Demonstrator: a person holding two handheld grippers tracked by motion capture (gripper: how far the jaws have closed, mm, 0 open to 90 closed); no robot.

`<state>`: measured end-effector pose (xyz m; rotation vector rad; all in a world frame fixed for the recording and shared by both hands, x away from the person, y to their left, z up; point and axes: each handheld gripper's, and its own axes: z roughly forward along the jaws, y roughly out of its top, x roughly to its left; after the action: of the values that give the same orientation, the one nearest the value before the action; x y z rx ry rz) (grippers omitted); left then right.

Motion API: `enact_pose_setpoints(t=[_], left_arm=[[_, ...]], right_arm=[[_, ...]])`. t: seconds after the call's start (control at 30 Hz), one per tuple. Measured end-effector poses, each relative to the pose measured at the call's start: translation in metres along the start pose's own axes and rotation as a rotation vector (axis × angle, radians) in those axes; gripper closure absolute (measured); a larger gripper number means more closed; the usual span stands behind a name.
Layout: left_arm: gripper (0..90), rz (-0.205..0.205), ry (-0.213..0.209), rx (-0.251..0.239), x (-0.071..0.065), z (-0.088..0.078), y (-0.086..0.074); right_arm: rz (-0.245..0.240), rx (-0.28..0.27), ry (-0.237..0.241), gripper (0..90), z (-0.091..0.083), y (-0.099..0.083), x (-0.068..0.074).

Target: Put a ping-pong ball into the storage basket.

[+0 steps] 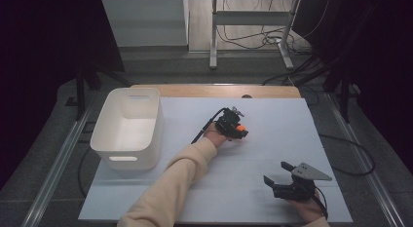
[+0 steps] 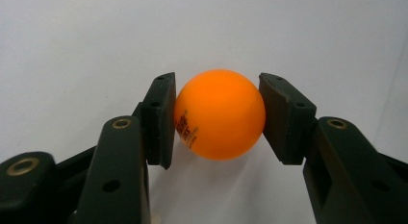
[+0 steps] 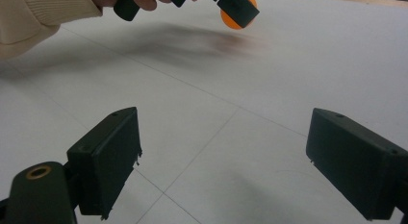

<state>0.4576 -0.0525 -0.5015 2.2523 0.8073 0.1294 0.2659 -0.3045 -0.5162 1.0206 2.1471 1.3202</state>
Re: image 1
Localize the white table sheet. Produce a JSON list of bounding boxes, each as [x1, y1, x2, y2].
[[78, 96, 355, 224]]

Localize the grey metal stand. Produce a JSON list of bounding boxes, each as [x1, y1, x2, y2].
[[208, 0, 302, 71]]

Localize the white plastic bin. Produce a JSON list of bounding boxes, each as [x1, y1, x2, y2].
[[90, 87, 165, 171]]

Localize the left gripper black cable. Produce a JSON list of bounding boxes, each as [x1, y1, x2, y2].
[[191, 106, 228, 145]]

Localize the metal floor rail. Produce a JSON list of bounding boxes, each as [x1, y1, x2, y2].
[[20, 98, 95, 227], [325, 92, 406, 227]]

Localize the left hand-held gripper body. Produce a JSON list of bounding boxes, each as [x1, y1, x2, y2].
[[214, 106, 245, 138]]

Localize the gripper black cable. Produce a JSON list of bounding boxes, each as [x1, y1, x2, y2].
[[313, 185, 329, 220], [191, 106, 228, 145]]

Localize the thick black floor cables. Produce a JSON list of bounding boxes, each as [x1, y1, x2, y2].
[[262, 54, 330, 88]]

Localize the tangle of thin floor cables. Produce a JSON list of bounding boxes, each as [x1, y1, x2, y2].
[[215, 0, 330, 56]]

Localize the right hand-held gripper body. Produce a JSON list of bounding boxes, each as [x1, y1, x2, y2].
[[272, 161, 333, 203]]

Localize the person's left hand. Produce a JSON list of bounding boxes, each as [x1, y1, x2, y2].
[[204, 122, 234, 148]]

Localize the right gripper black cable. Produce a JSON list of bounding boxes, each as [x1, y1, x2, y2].
[[313, 185, 329, 220]]

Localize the person's right hand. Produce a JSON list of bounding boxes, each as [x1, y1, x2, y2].
[[285, 191, 327, 222]]

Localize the black floor cable loop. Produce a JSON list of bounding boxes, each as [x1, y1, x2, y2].
[[319, 133, 376, 176]]

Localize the white cabinet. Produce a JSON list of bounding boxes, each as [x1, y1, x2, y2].
[[101, 0, 190, 48]]

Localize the wooden table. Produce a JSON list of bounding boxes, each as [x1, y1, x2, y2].
[[131, 84, 302, 99]]

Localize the black tripod stand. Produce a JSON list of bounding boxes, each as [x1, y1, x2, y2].
[[322, 56, 362, 124], [65, 56, 131, 122]]

